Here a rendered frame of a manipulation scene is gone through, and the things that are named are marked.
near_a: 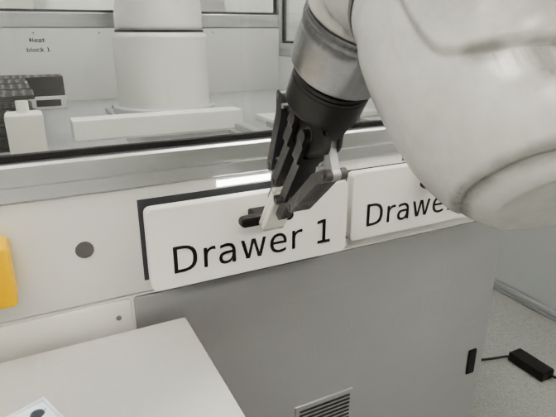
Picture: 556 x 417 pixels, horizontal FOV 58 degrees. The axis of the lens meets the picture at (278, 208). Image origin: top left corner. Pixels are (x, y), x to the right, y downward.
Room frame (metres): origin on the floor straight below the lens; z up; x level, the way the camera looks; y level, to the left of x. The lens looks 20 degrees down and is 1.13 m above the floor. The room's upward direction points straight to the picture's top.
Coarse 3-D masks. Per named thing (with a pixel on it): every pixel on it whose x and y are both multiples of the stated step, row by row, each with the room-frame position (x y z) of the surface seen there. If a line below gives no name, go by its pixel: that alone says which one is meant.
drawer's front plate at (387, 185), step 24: (384, 168) 0.75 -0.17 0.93; (408, 168) 0.77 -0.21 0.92; (360, 192) 0.73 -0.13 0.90; (384, 192) 0.75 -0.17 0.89; (408, 192) 0.77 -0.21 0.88; (360, 216) 0.73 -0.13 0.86; (384, 216) 0.75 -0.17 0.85; (408, 216) 0.77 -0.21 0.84; (432, 216) 0.80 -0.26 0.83; (456, 216) 0.82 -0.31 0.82
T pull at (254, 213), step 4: (252, 208) 0.61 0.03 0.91; (256, 208) 0.61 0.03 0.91; (260, 208) 0.61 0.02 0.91; (248, 212) 0.61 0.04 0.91; (252, 212) 0.60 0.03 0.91; (256, 212) 0.60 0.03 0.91; (260, 212) 0.60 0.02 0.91; (244, 216) 0.58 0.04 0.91; (248, 216) 0.58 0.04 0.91; (252, 216) 0.58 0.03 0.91; (256, 216) 0.59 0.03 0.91; (260, 216) 0.59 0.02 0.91; (292, 216) 0.61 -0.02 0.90; (240, 220) 0.58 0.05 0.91; (244, 220) 0.58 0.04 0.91; (248, 220) 0.58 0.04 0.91; (252, 220) 0.58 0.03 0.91; (256, 220) 0.58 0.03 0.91; (240, 224) 0.58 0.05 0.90; (244, 224) 0.58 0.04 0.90; (248, 224) 0.58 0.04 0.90; (252, 224) 0.58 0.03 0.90; (256, 224) 0.58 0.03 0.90
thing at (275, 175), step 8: (288, 120) 0.50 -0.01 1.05; (296, 120) 0.49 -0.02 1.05; (288, 128) 0.51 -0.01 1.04; (296, 128) 0.50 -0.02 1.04; (288, 136) 0.51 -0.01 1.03; (288, 144) 0.51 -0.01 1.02; (280, 152) 0.54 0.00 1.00; (288, 152) 0.52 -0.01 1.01; (280, 160) 0.54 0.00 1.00; (288, 160) 0.53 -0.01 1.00; (280, 168) 0.54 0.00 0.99; (288, 168) 0.54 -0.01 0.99; (272, 176) 0.55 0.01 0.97; (280, 176) 0.54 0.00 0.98; (272, 184) 0.55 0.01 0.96
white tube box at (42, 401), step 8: (40, 400) 0.39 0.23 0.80; (24, 408) 0.38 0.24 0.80; (32, 408) 0.38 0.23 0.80; (40, 408) 0.38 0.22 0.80; (48, 408) 0.38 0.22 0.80; (8, 416) 0.37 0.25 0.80; (16, 416) 0.37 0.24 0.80; (24, 416) 0.37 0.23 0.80; (32, 416) 0.38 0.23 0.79; (40, 416) 0.38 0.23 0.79; (48, 416) 0.37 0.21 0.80; (56, 416) 0.37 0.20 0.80; (64, 416) 0.37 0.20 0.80
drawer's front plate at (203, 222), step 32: (256, 192) 0.63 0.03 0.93; (160, 224) 0.57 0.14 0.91; (192, 224) 0.58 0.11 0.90; (224, 224) 0.60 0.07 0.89; (288, 224) 0.65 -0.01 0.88; (320, 224) 0.67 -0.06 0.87; (160, 256) 0.56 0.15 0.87; (192, 256) 0.58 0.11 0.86; (224, 256) 0.60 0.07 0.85; (256, 256) 0.62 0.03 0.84; (288, 256) 0.65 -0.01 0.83; (160, 288) 0.56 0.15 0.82
